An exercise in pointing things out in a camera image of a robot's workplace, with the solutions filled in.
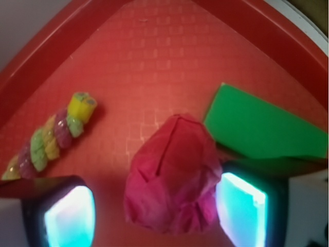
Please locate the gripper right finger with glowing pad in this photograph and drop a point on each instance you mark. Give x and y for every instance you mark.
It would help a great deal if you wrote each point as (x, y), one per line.
(252, 203)

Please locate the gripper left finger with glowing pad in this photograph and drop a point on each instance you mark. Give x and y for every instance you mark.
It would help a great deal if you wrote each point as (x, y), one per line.
(57, 211)

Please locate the red paper ball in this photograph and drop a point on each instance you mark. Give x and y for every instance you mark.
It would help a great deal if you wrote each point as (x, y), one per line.
(171, 184)

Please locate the green rectangular block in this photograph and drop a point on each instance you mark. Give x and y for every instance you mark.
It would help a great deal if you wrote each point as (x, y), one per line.
(256, 128)

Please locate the red plastic tray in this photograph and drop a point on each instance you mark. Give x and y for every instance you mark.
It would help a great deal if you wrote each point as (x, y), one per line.
(148, 61)

